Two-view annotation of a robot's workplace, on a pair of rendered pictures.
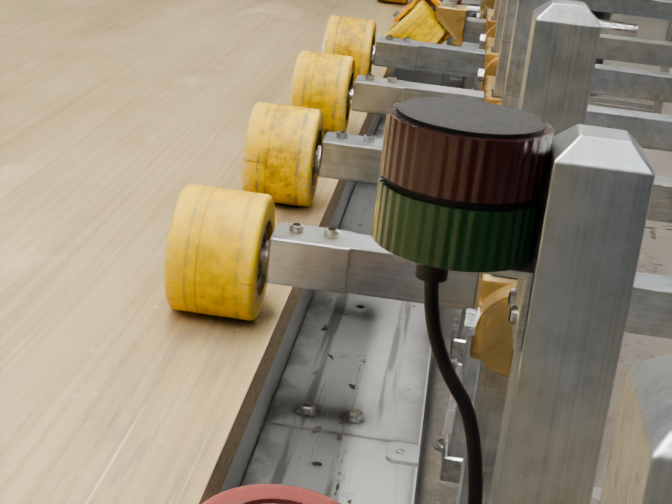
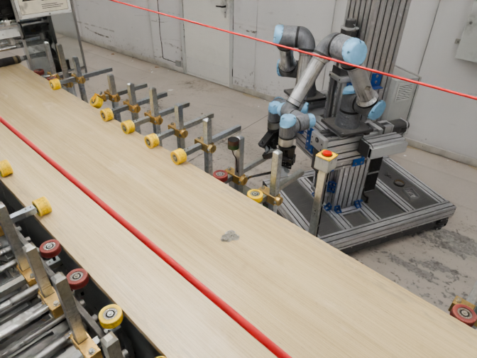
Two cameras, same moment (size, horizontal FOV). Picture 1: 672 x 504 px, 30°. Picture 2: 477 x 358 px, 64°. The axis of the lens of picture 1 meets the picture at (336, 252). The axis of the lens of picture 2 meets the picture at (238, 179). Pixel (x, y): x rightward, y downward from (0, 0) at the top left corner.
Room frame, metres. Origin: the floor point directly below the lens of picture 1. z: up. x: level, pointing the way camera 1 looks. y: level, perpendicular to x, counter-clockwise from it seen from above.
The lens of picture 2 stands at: (-0.64, 1.29, 2.07)
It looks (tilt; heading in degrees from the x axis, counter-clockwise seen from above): 35 degrees down; 308
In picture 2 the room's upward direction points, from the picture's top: 1 degrees clockwise
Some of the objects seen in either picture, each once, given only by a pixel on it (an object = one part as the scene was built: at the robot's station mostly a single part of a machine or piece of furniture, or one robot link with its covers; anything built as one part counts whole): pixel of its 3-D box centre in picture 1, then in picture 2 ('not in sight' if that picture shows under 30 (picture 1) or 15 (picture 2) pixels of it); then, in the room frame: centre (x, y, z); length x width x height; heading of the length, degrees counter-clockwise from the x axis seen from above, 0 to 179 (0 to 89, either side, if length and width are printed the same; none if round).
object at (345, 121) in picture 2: not in sight; (348, 116); (0.13, -0.74, 1.09); 0.15 x 0.15 x 0.10
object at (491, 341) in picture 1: (517, 295); (205, 145); (0.71, -0.11, 0.95); 0.13 x 0.06 x 0.05; 175
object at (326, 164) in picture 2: not in sight; (325, 162); (-0.07, -0.05, 1.18); 0.07 x 0.07 x 0.08; 85
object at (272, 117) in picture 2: not in sight; (275, 111); (0.45, -0.43, 1.12); 0.09 x 0.08 x 0.11; 115
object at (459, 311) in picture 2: not in sight; (459, 321); (-0.76, 0.11, 0.85); 0.08 x 0.08 x 0.11
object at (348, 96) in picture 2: not in sight; (353, 97); (0.12, -0.73, 1.21); 0.13 x 0.12 x 0.14; 160
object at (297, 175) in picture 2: not in sight; (278, 187); (0.22, -0.17, 0.84); 0.43 x 0.03 x 0.04; 85
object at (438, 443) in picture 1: (454, 401); not in sight; (1.06, -0.13, 0.70); 0.20 x 0.02 x 0.01; 172
